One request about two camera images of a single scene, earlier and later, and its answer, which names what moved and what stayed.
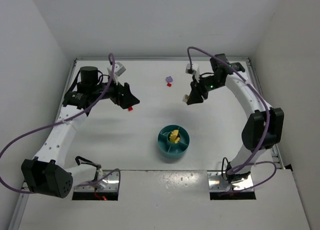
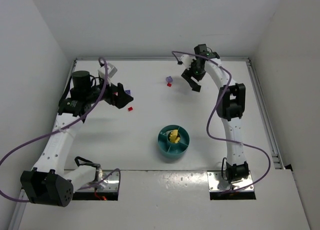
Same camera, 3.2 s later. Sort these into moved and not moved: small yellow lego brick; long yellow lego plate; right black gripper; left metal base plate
Moved: right black gripper
Not moved: left metal base plate; small yellow lego brick; long yellow lego plate
